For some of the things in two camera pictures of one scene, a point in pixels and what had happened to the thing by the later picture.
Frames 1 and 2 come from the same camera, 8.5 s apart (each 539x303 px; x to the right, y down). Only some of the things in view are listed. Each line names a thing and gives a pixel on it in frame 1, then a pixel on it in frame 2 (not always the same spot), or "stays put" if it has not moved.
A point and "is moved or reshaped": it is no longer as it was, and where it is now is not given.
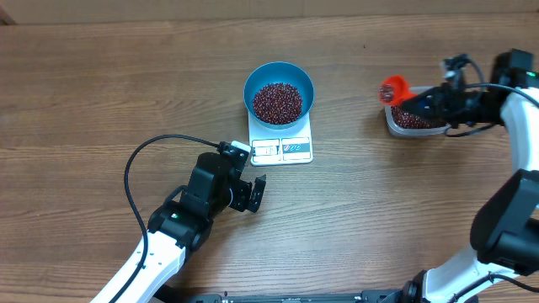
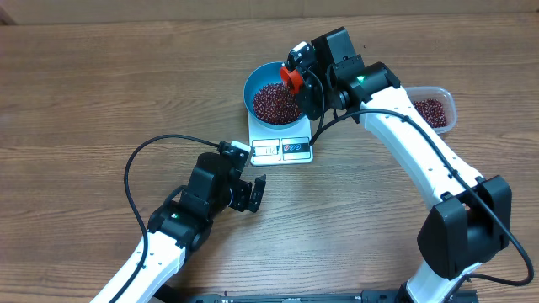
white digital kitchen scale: x=280 y=146 stays put
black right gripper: x=433 y=100 -> x=306 y=102
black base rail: x=415 y=294 stays put
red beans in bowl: x=278 y=103 stays put
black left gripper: x=242 y=201 stays put
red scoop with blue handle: x=394 y=90 is moved or reshaped
